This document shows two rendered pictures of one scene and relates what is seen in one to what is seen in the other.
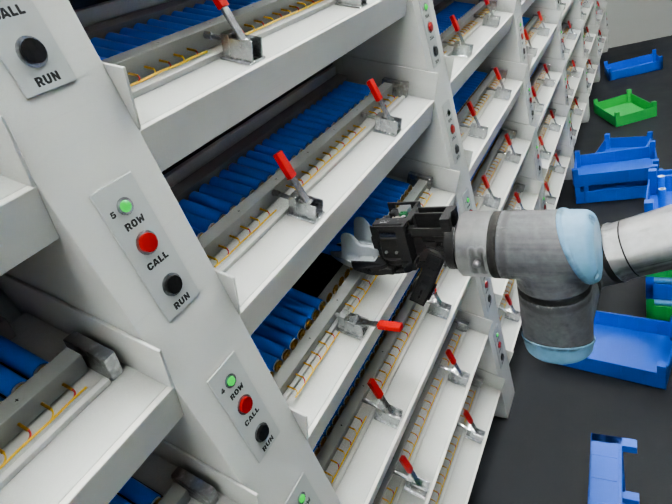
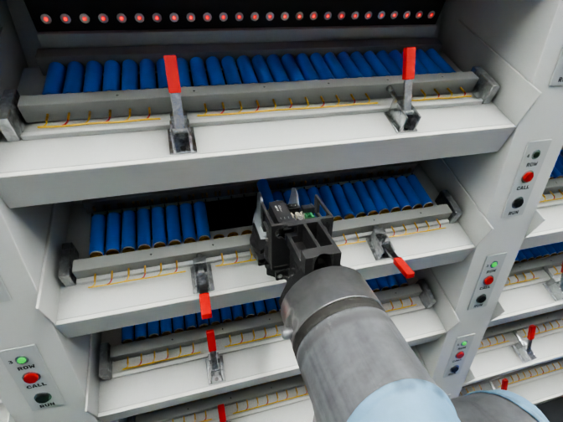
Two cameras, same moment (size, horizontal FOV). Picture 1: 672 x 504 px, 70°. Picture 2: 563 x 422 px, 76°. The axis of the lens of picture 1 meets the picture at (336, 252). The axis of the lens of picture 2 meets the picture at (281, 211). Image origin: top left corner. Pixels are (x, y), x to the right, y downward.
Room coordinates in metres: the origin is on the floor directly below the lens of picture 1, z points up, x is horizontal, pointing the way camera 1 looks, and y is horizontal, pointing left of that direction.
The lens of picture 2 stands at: (0.32, -0.29, 1.04)
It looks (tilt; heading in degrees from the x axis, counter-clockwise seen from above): 30 degrees down; 35
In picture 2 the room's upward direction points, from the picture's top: straight up
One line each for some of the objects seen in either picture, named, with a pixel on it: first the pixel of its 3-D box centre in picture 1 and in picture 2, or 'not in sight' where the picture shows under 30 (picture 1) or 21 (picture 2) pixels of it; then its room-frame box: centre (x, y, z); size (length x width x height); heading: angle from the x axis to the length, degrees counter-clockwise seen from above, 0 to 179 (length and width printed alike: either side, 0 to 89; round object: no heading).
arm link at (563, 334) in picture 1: (557, 311); not in sight; (0.50, -0.26, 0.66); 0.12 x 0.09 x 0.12; 138
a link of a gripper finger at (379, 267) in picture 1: (379, 261); (268, 243); (0.62, -0.06, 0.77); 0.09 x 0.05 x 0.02; 56
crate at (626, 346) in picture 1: (609, 339); not in sight; (0.97, -0.64, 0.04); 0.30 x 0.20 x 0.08; 41
